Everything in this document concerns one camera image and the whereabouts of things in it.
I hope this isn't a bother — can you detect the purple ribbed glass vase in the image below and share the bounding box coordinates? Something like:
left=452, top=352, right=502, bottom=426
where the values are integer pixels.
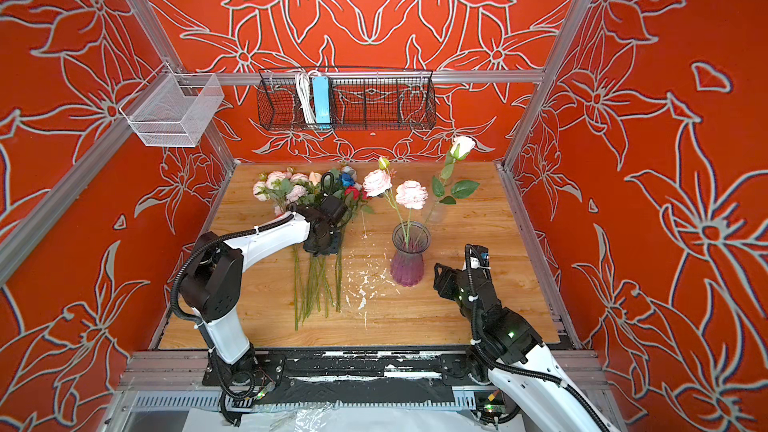
left=390, top=222, right=431, bottom=287

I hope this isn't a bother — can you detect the pink peony flower stem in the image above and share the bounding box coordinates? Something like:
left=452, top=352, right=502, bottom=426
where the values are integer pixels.
left=362, top=156, right=428, bottom=246

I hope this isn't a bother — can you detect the white rose flower stem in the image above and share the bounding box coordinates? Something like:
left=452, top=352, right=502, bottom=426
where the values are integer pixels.
left=431, top=135, right=479, bottom=206

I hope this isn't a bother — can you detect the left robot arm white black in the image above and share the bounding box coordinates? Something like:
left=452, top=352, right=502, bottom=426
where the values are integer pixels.
left=170, top=172, right=348, bottom=373

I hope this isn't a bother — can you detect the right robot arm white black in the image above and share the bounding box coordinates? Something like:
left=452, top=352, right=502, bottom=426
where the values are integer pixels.
left=433, top=259, right=618, bottom=431

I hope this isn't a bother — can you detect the clear ribbed glass vase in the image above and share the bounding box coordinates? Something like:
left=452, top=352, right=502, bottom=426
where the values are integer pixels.
left=422, top=195, right=452, bottom=224

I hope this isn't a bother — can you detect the mixed flower bunch on table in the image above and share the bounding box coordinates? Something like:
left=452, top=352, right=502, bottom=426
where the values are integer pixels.
left=253, top=166, right=369, bottom=328

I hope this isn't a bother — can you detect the blue flat box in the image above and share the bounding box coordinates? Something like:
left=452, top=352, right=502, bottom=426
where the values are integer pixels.
left=312, top=75, right=331, bottom=128

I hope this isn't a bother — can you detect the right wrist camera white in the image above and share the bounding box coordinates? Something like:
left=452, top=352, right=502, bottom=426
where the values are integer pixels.
left=465, top=244, right=490, bottom=270

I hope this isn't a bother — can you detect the black wire wall basket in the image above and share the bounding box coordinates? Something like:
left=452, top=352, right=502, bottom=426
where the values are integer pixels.
left=256, top=67, right=437, bottom=132

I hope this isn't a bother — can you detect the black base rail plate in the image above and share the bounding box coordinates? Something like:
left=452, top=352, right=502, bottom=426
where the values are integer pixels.
left=202, top=346, right=523, bottom=409

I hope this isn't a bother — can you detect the white mesh wall basket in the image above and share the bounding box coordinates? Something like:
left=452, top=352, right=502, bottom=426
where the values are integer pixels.
left=119, top=73, right=224, bottom=147

